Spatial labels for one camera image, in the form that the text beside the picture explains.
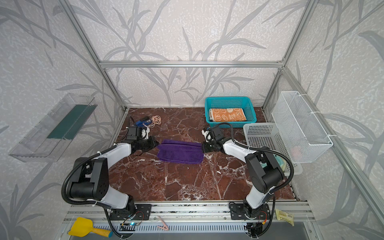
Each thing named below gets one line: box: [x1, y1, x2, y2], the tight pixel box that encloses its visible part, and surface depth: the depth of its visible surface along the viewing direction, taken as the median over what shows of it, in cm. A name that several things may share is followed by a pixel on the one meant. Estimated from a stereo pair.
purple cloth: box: [157, 139, 204, 164], surface depth 95 cm
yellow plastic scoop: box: [67, 217, 113, 238], surface depth 71 cm
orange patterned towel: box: [209, 108, 247, 122], surface depth 114 cm
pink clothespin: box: [157, 216, 169, 231], surface depth 71 cm
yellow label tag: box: [275, 209, 295, 227], surface depth 72 cm
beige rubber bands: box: [149, 115, 162, 129], surface depth 114 cm
